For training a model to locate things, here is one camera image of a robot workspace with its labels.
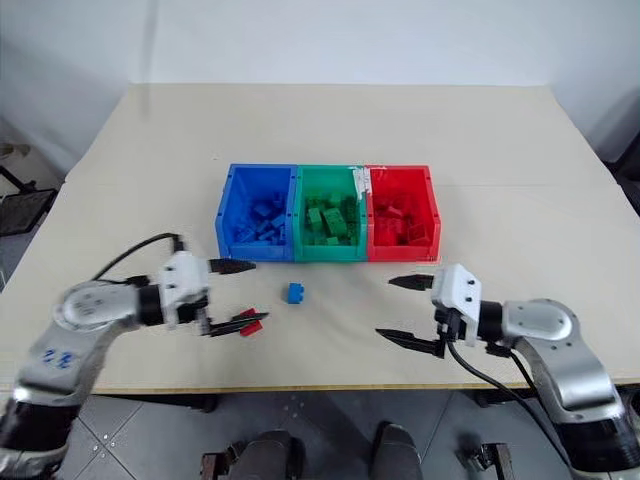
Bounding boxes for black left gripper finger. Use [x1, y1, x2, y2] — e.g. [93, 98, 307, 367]
[207, 312, 271, 338]
[208, 258, 258, 276]

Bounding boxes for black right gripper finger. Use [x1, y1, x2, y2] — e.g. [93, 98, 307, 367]
[374, 327, 447, 361]
[388, 273, 436, 293]

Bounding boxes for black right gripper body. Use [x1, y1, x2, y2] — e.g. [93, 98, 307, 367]
[433, 305, 469, 346]

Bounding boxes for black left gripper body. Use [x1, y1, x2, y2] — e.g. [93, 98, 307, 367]
[175, 294, 212, 338]

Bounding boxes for red plastic bin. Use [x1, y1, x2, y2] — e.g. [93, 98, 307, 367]
[364, 164, 443, 263]

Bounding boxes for blue plastic bin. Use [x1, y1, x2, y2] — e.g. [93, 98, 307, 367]
[214, 162, 298, 263]

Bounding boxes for green plastic bin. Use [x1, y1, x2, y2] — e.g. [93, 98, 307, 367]
[292, 164, 371, 264]

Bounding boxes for large green toy block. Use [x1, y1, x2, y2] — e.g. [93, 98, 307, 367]
[322, 208, 350, 239]

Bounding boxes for dark rounded shape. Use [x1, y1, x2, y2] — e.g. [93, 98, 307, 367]
[373, 422, 420, 480]
[232, 430, 307, 480]

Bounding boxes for white torn tape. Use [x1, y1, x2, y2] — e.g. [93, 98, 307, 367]
[349, 164, 372, 202]

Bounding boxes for black mesh chair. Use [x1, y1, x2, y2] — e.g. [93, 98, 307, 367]
[0, 142, 59, 239]

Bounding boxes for dark object beside table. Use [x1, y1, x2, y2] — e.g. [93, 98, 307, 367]
[605, 142, 640, 217]

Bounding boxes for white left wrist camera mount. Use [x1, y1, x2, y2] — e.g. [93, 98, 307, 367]
[158, 252, 212, 332]

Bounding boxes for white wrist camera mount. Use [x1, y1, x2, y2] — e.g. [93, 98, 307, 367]
[430, 263, 485, 348]
[158, 252, 212, 332]

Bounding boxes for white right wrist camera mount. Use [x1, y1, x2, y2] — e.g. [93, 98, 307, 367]
[430, 263, 485, 348]

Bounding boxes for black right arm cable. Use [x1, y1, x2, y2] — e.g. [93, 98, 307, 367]
[444, 338, 544, 407]

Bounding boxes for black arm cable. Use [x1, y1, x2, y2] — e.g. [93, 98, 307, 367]
[92, 233, 187, 281]
[444, 338, 544, 407]

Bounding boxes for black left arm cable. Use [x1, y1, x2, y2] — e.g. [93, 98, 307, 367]
[92, 233, 187, 281]

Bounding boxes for black red frame piece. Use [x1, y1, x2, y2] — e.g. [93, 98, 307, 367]
[201, 447, 241, 480]
[468, 440, 512, 472]

